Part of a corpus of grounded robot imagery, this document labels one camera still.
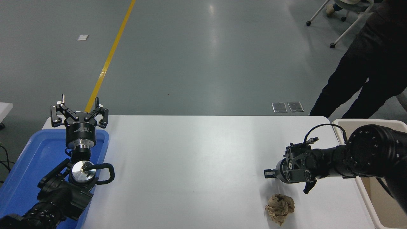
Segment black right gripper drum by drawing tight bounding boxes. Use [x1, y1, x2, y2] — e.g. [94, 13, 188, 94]
[275, 158, 292, 183]

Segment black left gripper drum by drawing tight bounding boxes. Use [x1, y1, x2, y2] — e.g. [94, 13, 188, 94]
[66, 119, 97, 145]

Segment tan paper ball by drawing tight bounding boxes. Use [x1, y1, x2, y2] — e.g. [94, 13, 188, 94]
[265, 194, 295, 226]

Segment blue plastic tray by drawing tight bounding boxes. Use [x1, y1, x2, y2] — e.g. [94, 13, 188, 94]
[0, 129, 109, 229]

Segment yellow floor tape line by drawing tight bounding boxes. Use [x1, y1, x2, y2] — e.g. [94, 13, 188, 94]
[85, 0, 136, 113]

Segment large pale bin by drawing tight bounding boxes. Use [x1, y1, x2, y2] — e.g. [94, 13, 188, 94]
[332, 119, 407, 229]

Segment person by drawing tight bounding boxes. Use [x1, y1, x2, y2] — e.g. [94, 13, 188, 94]
[309, 0, 407, 119]

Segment white wheeled chair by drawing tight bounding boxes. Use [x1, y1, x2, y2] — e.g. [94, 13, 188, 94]
[306, 0, 374, 49]

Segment person's foot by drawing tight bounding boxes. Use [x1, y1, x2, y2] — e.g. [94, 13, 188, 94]
[326, 3, 344, 16]

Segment black cables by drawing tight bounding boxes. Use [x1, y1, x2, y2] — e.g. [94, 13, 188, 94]
[0, 145, 15, 185]

